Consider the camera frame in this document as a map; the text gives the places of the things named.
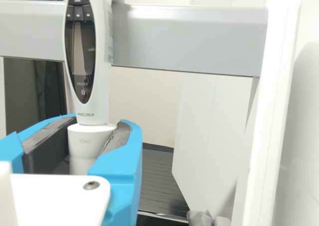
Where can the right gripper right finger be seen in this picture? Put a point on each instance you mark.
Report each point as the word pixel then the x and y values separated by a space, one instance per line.
pixel 124 176

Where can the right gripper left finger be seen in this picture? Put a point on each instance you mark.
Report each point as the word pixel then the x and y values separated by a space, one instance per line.
pixel 45 151

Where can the black platform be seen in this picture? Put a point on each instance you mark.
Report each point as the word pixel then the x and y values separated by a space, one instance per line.
pixel 159 181

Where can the white incubator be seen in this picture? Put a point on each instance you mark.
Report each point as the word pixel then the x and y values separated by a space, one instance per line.
pixel 211 136

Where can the pipette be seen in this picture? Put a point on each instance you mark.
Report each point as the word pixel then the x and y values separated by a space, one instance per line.
pixel 101 86

